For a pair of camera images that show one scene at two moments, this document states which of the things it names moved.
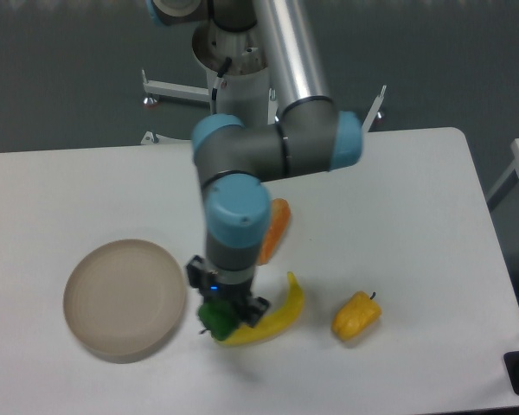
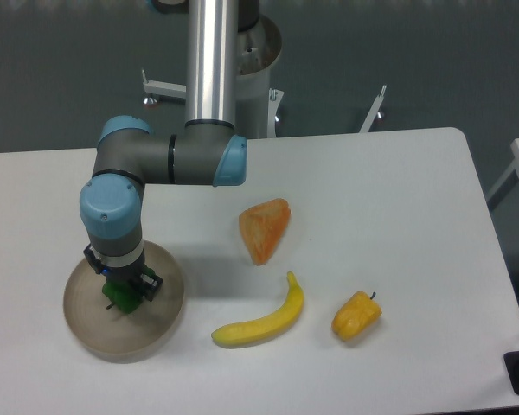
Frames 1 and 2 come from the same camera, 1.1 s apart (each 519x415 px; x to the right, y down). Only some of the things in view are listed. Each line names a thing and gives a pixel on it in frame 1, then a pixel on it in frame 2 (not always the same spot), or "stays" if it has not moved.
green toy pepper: x=219 y=317 -> x=124 y=296
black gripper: x=247 y=310 -> x=150 y=284
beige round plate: x=124 y=299 stays
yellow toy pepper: x=357 y=314 stays
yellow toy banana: x=280 y=318 stays
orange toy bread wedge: x=280 y=213 stays
